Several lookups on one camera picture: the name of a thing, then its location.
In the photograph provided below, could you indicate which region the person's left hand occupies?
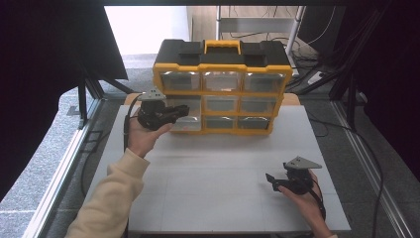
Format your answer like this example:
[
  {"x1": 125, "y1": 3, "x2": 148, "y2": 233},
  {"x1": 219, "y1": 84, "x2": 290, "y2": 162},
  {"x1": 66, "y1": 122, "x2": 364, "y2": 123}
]
[{"x1": 126, "y1": 115, "x2": 175, "y2": 160}]

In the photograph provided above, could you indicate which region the person's right hand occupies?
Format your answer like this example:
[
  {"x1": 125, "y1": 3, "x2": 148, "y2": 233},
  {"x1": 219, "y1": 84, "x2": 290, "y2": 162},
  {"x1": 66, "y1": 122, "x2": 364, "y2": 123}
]
[{"x1": 277, "y1": 172, "x2": 327, "y2": 228}]

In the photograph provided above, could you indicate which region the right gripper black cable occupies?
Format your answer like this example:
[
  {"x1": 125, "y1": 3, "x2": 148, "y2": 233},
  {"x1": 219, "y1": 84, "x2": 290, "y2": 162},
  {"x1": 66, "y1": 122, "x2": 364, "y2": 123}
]
[{"x1": 308, "y1": 187, "x2": 328, "y2": 221}]

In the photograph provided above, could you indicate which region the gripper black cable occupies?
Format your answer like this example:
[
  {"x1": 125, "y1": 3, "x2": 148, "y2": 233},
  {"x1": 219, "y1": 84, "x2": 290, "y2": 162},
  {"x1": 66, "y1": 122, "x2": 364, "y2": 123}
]
[
  {"x1": 308, "y1": 187, "x2": 328, "y2": 221},
  {"x1": 122, "y1": 94, "x2": 144, "y2": 154}
]

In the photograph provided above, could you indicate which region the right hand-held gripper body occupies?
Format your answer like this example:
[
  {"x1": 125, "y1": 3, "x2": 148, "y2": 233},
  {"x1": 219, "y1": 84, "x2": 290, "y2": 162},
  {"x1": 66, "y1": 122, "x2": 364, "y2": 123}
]
[{"x1": 272, "y1": 156, "x2": 323, "y2": 195}]

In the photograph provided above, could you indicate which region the black curtain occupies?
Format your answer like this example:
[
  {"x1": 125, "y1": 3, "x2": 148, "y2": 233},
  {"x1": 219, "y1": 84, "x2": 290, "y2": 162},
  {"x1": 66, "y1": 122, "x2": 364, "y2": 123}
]
[
  {"x1": 330, "y1": 0, "x2": 420, "y2": 175},
  {"x1": 0, "y1": 0, "x2": 129, "y2": 201}
]

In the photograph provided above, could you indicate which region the black floor cable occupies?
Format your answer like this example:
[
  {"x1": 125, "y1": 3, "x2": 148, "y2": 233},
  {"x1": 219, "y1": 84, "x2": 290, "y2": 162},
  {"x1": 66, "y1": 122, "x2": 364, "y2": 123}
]
[{"x1": 308, "y1": 113, "x2": 385, "y2": 238}]

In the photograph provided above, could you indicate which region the aluminium floor rail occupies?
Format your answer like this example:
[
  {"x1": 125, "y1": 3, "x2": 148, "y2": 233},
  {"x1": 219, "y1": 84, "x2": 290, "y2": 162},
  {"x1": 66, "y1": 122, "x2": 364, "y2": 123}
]
[
  {"x1": 22, "y1": 98, "x2": 104, "y2": 238},
  {"x1": 331, "y1": 99, "x2": 415, "y2": 238}
]

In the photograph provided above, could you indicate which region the black metal stand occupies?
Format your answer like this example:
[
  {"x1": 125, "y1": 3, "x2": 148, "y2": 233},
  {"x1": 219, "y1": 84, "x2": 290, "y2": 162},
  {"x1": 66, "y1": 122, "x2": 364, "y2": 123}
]
[
  {"x1": 328, "y1": 70, "x2": 360, "y2": 131},
  {"x1": 76, "y1": 72, "x2": 135, "y2": 131}
]

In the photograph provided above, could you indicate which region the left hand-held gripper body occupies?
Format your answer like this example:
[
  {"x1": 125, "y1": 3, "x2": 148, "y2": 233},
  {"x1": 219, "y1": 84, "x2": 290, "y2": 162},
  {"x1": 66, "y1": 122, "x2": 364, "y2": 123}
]
[{"x1": 136, "y1": 87, "x2": 175, "y2": 131}]

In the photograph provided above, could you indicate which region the yellow black drawer organizer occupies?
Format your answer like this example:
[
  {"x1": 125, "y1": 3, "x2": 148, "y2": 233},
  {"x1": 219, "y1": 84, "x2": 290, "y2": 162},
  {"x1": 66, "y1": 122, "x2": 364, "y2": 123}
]
[{"x1": 152, "y1": 39, "x2": 294, "y2": 137}]

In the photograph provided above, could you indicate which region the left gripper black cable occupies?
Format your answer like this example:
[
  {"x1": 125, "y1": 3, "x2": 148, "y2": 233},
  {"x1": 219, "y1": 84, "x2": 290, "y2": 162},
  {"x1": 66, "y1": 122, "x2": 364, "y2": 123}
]
[{"x1": 122, "y1": 94, "x2": 144, "y2": 154}]

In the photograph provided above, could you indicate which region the white metal shelf frame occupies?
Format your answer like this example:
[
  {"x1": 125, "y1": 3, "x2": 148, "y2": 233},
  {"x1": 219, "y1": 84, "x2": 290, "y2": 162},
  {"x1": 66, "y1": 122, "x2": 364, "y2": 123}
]
[{"x1": 215, "y1": 5, "x2": 306, "y2": 57}]

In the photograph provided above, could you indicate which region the set of clear organizer drawers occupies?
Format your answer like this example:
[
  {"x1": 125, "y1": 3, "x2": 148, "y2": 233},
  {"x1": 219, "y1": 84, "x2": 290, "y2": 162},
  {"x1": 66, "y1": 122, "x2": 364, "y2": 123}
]
[{"x1": 159, "y1": 70, "x2": 287, "y2": 131}]

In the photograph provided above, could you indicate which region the tangle of black cables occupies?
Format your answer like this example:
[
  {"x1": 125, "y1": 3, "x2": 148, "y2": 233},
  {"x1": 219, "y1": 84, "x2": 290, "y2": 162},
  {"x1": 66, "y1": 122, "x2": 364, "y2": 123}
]
[{"x1": 285, "y1": 38, "x2": 335, "y2": 93}]

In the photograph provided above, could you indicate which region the white power strip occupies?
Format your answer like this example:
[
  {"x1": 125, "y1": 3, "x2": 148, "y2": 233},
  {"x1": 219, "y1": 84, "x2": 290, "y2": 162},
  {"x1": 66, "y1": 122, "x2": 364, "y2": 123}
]
[{"x1": 306, "y1": 70, "x2": 325, "y2": 86}]

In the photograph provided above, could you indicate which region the wooden cabinet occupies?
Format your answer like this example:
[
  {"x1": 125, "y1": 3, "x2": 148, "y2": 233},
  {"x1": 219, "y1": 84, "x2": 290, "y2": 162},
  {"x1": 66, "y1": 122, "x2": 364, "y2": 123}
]
[{"x1": 185, "y1": 5, "x2": 219, "y2": 43}]

